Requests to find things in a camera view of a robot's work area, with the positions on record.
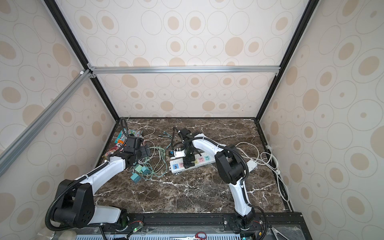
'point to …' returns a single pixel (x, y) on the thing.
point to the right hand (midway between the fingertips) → (186, 157)
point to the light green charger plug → (138, 168)
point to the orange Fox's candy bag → (118, 147)
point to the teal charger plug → (145, 170)
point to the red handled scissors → (199, 235)
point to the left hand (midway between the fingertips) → (146, 147)
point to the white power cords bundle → (269, 158)
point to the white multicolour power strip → (177, 166)
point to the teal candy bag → (121, 139)
